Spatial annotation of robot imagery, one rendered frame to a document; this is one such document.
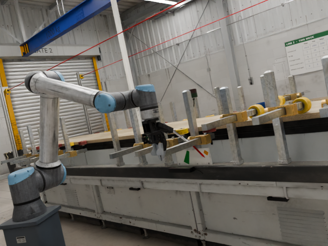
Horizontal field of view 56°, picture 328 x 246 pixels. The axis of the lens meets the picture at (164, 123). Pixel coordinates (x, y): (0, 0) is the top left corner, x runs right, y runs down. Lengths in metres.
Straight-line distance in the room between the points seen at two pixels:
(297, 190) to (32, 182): 1.42
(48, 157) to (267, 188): 1.27
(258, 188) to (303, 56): 7.42
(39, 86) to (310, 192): 1.42
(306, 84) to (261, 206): 7.15
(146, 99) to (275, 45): 7.91
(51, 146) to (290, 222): 1.45
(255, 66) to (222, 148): 7.57
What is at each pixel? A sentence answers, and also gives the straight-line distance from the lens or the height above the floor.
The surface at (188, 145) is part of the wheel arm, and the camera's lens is 1.65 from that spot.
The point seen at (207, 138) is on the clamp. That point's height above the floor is 0.85.
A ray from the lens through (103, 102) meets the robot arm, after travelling 1.41.
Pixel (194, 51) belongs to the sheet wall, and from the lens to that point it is 10.57.
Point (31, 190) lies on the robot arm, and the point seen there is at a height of 0.75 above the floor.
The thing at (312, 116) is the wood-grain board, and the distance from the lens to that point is 1.65.
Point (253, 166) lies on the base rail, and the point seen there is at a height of 0.70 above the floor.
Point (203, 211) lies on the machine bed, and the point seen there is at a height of 0.30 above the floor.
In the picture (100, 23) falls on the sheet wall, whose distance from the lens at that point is 12.28.
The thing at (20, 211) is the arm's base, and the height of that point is 0.65.
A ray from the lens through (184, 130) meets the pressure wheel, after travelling 1.99.
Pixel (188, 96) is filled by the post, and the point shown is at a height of 1.10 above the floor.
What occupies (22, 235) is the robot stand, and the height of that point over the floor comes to 0.53.
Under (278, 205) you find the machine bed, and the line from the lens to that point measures 1.93.
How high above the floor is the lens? 1.07
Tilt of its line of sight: 3 degrees down
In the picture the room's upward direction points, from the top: 11 degrees counter-clockwise
